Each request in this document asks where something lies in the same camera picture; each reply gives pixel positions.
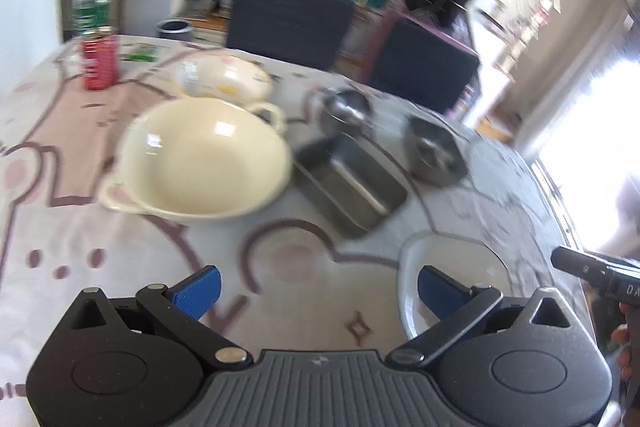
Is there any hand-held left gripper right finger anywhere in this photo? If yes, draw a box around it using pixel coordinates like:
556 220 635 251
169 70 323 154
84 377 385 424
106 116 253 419
385 264 573 370

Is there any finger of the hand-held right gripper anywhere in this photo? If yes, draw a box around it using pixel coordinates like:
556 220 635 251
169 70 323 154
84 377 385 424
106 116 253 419
550 246 608 282

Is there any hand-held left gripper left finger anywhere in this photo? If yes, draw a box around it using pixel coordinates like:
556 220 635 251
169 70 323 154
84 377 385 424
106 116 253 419
67 264 253 369

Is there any clear glass plate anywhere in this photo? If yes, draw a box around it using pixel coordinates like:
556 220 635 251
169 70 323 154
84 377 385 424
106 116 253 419
397 231 556 343

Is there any cream bowl with handles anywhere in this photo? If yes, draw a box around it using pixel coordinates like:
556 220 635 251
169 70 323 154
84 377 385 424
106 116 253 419
99 98 294 226

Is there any dark-rimmed steel tray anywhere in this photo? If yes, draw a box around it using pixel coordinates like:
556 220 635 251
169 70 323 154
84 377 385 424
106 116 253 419
292 134 408 238

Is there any square steel tray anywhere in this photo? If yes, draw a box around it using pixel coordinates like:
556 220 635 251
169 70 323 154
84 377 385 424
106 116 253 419
404 116 468 186

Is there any round steel bowl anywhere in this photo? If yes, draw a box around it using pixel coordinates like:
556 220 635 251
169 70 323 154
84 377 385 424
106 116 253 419
317 89 373 138

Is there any white patterned bowl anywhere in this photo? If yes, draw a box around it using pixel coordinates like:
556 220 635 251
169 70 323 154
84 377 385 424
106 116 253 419
175 53 275 102

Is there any person's right hand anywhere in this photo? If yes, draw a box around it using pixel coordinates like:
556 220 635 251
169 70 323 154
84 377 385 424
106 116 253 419
610 302 636 383

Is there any bear-printed tablecloth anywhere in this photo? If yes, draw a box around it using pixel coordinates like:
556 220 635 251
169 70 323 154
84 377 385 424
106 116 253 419
0 34 596 427

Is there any dark chair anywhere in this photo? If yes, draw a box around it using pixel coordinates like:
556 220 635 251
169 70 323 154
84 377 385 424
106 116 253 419
226 0 356 72
369 23 481 112

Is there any green packet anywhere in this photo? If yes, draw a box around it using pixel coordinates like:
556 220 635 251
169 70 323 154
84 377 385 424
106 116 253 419
117 43 161 62

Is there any red drink can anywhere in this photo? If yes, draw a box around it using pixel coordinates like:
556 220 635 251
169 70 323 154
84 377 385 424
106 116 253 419
81 27 120 92

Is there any grey bucket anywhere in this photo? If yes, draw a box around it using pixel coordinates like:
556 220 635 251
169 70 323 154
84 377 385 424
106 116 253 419
156 19 193 42

